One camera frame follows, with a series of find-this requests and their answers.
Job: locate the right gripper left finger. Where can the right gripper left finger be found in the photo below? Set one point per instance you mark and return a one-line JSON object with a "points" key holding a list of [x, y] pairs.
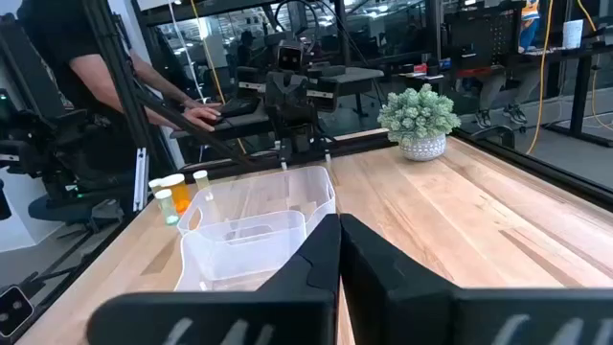
{"points": [[306, 316]]}

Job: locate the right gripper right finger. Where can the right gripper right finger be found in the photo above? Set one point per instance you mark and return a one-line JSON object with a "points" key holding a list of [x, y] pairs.
{"points": [[407, 306]]}

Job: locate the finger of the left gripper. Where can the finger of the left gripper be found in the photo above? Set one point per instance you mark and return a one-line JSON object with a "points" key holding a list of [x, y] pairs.
{"points": [[304, 98], [278, 98]]}

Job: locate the clear plastic storage bin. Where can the clear plastic storage bin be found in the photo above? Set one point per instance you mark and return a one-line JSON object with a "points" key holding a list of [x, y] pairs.
{"points": [[239, 249], [268, 191]]}

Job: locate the yellow-green pill bottle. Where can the yellow-green pill bottle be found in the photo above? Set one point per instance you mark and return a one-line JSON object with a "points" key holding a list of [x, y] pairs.
{"points": [[201, 181]]}

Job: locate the large amber pill bottle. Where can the large amber pill bottle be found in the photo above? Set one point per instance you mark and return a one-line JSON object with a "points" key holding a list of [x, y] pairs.
{"points": [[179, 194]]}

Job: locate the yellow pill bottle white cap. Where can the yellow pill bottle white cap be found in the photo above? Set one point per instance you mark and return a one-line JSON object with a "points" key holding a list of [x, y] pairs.
{"points": [[154, 184]]}

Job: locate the small green pill bottle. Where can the small green pill bottle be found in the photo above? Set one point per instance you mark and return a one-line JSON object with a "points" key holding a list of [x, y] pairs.
{"points": [[167, 208]]}

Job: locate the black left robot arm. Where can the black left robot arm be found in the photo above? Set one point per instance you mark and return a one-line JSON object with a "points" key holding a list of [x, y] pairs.
{"points": [[299, 136]]}

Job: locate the grey desk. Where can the grey desk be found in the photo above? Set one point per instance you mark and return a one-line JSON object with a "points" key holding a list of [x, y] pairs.
{"points": [[352, 76]]}

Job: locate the person's hand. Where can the person's hand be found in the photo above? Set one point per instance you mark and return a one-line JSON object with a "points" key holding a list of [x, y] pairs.
{"points": [[203, 119], [203, 102]]}

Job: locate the green succulent in white pot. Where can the green succulent in white pot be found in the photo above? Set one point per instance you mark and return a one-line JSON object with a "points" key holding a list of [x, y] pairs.
{"points": [[419, 115]]}

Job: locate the black pegboard cabinet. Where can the black pegboard cabinet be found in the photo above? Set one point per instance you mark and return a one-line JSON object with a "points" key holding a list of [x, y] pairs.
{"points": [[481, 40]]}

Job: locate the person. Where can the person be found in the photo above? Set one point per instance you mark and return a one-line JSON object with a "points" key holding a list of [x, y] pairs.
{"points": [[491, 91], [529, 21], [57, 33]]}

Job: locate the white cylindrical container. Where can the white cylindrical container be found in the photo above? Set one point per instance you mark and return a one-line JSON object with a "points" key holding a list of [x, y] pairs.
{"points": [[573, 33]]}

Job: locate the black desk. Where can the black desk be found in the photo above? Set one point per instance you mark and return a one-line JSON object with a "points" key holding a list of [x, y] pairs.
{"points": [[582, 72]]}

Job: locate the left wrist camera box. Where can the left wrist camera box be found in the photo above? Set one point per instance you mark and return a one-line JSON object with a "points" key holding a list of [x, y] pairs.
{"points": [[290, 56]]}

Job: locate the silver aluminium bracket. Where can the silver aluminium bracket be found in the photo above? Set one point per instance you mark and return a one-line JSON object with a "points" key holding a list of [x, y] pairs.
{"points": [[140, 179]]}

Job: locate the black table-level camera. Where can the black table-level camera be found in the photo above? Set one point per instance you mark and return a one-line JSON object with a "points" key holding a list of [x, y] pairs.
{"points": [[14, 311]]}

